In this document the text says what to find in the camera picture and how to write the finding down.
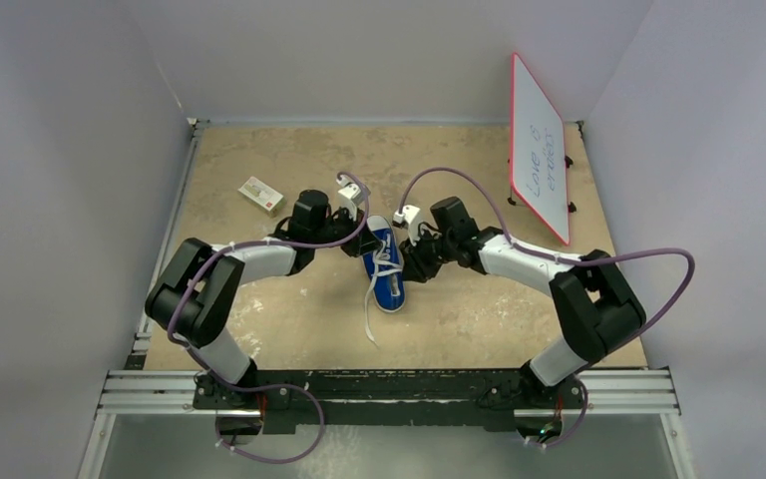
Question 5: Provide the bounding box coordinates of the white shoelace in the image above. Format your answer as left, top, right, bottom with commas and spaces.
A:
361, 240, 405, 347

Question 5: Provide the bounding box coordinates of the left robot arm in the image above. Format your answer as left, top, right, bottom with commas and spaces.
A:
145, 183, 378, 408

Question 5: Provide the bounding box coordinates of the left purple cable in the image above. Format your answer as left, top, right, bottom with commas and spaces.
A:
167, 172, 371, 465

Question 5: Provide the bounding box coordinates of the white board red frame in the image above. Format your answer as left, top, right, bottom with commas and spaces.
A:
509, 53, 571, 245

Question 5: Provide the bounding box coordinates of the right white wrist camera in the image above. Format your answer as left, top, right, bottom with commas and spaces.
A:
392, 205, 424, 245

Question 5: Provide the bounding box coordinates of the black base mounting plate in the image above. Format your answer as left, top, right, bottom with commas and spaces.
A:
192, 368, 583, 438

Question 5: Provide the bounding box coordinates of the purple cable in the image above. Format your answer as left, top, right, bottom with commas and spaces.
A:
167, 172, 371, 465
398, 167, 696, 451

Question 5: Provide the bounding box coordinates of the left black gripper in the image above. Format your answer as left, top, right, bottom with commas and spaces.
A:
311, 206, 384, 258

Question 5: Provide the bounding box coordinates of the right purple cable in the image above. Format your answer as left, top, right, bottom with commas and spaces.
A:
398, 167, 696, 451

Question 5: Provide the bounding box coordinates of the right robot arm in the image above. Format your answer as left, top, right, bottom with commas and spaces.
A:
393, 197, 646, 406

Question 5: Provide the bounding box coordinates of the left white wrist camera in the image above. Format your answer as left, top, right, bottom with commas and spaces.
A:
336, 175, 367, 221

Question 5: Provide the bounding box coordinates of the small white red box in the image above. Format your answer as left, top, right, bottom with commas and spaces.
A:
237, 176, 285, 217

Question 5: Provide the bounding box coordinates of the blue canvas sneaker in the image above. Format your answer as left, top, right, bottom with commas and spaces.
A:
362, 215, 406, 313

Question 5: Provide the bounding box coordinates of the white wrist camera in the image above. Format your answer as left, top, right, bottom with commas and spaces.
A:
392, 205, 424, 245
336, 175, 367, 221

